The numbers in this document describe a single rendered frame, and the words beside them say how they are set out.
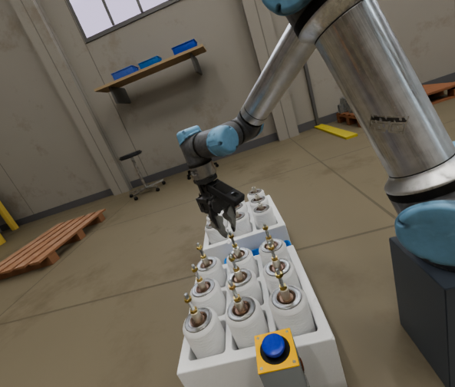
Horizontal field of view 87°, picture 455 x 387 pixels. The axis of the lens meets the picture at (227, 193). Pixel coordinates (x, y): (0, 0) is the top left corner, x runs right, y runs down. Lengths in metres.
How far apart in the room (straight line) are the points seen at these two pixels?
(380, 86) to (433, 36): 4.31
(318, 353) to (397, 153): 0.48
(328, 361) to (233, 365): 0.22
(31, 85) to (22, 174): 1.55
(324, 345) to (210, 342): 0.27
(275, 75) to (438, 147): 0.35
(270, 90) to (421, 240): 0.43
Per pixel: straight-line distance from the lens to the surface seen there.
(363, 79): 0.40
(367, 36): 0.41
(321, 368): 0.75
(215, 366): 0.71
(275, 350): 0.49
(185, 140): 0.71
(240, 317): 0.66
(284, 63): 0.61
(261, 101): 0.65
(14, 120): 5.36
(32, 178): 5.48
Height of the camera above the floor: 0.72
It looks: 19 degrees down
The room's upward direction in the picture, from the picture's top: 20 degrees counter-clockwise
